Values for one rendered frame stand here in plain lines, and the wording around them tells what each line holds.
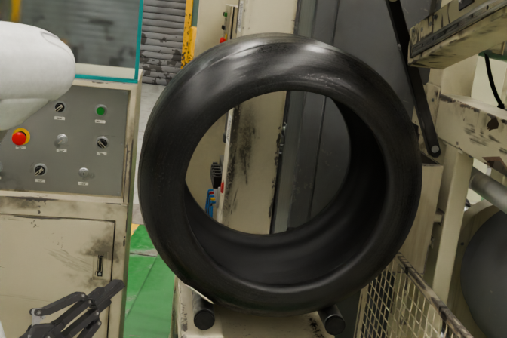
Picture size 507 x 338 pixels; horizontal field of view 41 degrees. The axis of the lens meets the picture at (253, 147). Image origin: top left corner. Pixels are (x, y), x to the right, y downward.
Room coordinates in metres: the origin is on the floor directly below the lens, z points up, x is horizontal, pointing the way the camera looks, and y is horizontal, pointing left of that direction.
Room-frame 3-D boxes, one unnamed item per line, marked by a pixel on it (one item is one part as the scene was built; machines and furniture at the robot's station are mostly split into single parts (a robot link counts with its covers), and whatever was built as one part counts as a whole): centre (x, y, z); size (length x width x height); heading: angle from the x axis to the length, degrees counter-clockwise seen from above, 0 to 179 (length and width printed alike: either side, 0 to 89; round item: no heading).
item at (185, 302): (1.45, 0.09, 0.84); 0.36 x 0.09 x 0.06; 8
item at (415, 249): (1.74, -0.40, 1.05); 0.20 x 0.15 x 0.30; 8
